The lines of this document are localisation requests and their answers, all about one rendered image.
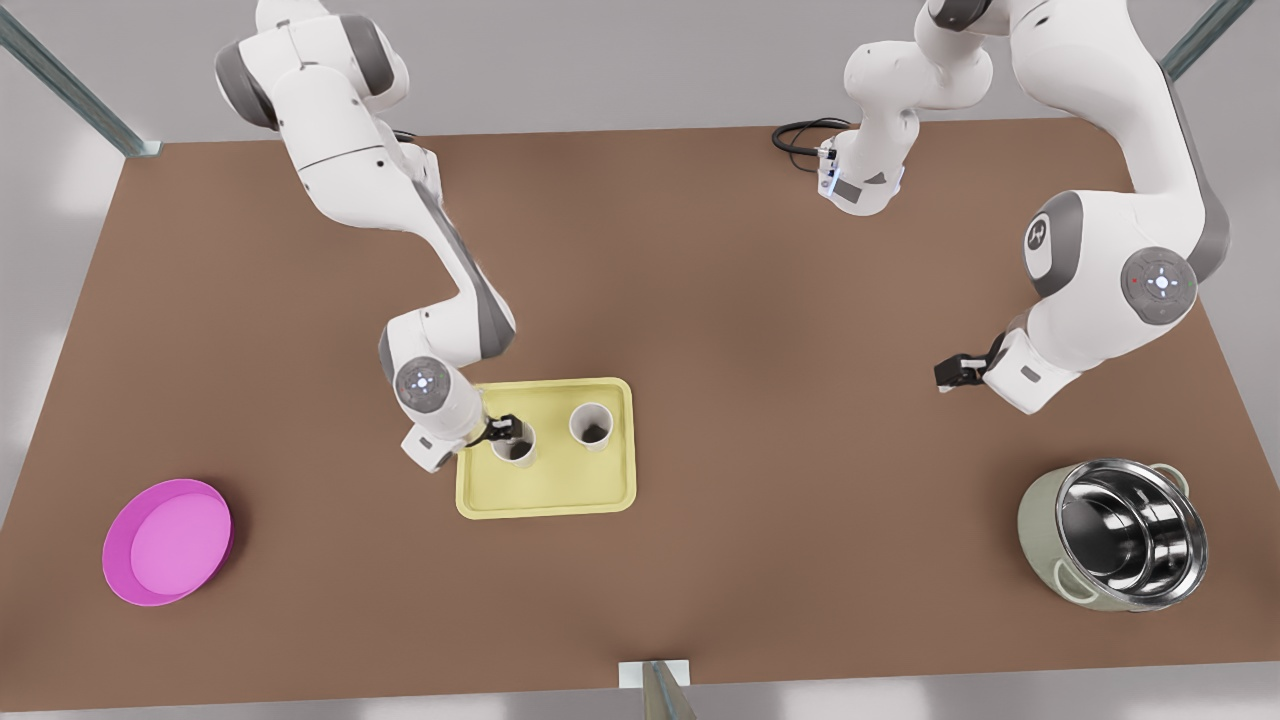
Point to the white IKEA cup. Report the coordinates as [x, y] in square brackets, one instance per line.
[591, 427]
[516, 448]

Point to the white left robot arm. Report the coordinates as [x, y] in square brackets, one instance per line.
[1110, 120]

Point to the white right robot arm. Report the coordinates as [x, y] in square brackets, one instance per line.
[350, 150]

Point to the yellow rectangular tray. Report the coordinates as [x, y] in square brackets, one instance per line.
[560, 480]

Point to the green steel-lined pot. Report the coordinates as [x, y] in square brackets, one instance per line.
[1113, 535]

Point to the pink round bowl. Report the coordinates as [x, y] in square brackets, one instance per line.
[168, 541]

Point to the silver frame post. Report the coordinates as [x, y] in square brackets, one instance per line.
[70, 90]
[662, 690]
[1200, 35]

